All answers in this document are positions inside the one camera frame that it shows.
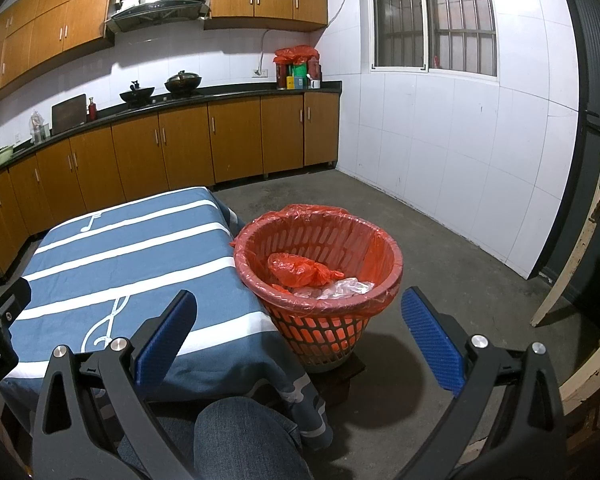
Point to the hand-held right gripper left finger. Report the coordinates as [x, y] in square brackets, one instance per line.
[165, 340]

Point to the steel range hood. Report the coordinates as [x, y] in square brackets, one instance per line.
[155, 10]

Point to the clear plastic jar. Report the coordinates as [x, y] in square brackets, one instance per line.
[38, 129]

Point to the wooden chair frame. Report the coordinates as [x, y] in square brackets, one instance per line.
[580, 250]

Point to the blue striped tablecloth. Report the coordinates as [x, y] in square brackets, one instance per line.
[155, 240]

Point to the wooden lower kitchen cabinets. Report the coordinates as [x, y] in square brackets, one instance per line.
[235, 140]

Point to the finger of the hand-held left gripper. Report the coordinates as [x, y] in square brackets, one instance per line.
[15, 297]

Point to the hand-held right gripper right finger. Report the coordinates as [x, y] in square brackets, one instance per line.
[430, 345]

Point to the red bottle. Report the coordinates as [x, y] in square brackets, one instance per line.
[92, 111]

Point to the dark red jar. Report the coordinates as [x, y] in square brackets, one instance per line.
[281, 76]

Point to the dark door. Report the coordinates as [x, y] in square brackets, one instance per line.
[595, 60]

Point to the green pot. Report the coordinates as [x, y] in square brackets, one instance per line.
[0, 157]

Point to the barred window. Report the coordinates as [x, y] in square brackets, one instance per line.
[405, 15]

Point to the clear plastic bag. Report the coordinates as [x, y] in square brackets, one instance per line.
[347, 287]

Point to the dark wooden cutting board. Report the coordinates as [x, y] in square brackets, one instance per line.
[69, 114]

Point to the red bag on containers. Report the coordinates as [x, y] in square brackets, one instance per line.
[295, 54]

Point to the green container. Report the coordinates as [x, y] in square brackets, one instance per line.
[300, 72]

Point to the red plastic bag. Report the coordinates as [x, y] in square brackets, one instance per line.
[295, 267]

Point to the wall power outlet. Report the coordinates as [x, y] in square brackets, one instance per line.
[260, 73]

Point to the black wok with lid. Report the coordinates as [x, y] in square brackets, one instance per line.
[182, 84]

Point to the person's leg in jeans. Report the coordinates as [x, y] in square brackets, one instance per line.
[245, 440]

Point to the red plastic basket with liner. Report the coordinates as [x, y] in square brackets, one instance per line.
[330, 240]

